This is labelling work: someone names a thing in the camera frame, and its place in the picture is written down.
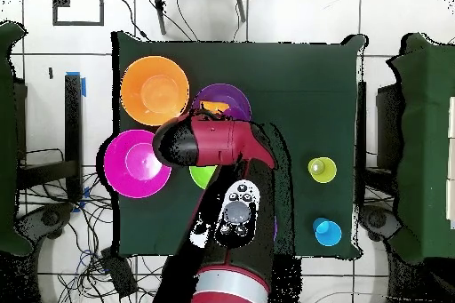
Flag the purple cup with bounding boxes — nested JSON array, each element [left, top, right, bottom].
[[221, 105, 250, 122]]

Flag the purple bowl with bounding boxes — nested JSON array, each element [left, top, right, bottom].
[[190, 83, 252, 123]]

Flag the green bowl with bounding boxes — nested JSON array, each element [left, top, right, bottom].
[[188, 164, 218, 190]]

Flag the dark green table cloth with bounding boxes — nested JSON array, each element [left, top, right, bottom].
[[110, 30, 369, 259]]

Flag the pink bowl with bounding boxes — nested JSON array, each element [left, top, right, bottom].
[[103, 129, 173, 200]]

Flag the yellow cup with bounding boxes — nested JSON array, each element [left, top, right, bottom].
[[307, 156, 338, 184]]

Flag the orange bowl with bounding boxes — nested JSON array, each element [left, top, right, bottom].
[[119, 55, 190, 127]]

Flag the blue cup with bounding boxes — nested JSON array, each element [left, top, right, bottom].
[[312, 217, 343, 248]]

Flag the blue tape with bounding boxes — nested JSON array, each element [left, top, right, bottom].
[[66, 71, 87, 99]]

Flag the black power adapter box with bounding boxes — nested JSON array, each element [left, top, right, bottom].
[[100, 246, 139, 299]]

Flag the green cloth covered table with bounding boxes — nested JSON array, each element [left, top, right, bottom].
[[386, 31, 455, 266], [0, 20, 34, 258]]

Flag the floor cable bundle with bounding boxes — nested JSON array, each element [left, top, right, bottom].
[[17, 171, 168, 303]]

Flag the black table frame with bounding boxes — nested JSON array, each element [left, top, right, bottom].
[[15, 73, 84, 202]]

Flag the black square floor frame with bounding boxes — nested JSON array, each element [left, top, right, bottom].
[[52, 0, 105, 27]]

